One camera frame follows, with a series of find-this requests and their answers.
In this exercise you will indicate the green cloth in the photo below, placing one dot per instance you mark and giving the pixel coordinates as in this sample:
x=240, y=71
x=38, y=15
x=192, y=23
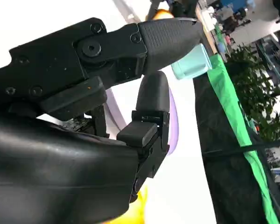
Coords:
x=254, y=168

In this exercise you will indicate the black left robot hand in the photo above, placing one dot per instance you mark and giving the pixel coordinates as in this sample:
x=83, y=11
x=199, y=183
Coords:
x=184, y=8

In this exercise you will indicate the orange and white bread roll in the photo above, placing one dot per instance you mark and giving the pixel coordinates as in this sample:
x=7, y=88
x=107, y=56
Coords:
x=140, y=207
x=164, y=14

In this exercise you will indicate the pale green mug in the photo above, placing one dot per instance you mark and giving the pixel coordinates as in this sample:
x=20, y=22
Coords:
x=193, y=65

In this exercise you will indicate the black cloth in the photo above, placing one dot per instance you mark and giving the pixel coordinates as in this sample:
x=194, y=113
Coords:
x=224, y=140

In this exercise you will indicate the lilac plate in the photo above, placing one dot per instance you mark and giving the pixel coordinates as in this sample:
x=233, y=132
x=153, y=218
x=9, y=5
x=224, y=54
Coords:
x=173, y=126

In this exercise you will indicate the wooden desk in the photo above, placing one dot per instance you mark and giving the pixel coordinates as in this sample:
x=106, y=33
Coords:
x=207, y=39

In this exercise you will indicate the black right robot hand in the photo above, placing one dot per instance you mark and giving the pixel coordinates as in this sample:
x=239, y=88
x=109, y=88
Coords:
x=60, y=163

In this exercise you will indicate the green leafy plant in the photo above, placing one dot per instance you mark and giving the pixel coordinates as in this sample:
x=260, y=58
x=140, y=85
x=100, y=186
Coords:
x=252, y=81

